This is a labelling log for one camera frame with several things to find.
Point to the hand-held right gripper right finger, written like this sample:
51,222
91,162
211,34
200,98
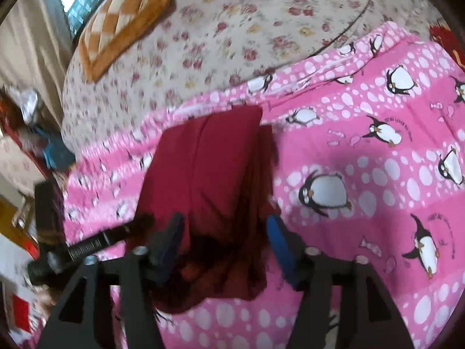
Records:
281,251

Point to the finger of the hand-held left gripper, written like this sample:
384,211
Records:
105,238

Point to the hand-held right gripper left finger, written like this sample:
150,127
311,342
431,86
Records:
170,241

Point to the dark red garment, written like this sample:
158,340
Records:
203,174

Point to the blue bag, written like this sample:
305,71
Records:
58,156

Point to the pink penguin print blanket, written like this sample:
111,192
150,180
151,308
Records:
363,196

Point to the silver foil item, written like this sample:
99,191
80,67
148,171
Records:
31,107

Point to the beige curtain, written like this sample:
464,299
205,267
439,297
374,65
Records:
32,43

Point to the orange checkered cushion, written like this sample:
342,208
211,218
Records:
120,29

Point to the floral bedsheet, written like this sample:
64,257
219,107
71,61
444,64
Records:
218,43

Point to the window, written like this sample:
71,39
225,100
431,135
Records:
83,0

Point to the red patterned cloth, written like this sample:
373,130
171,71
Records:
447,43

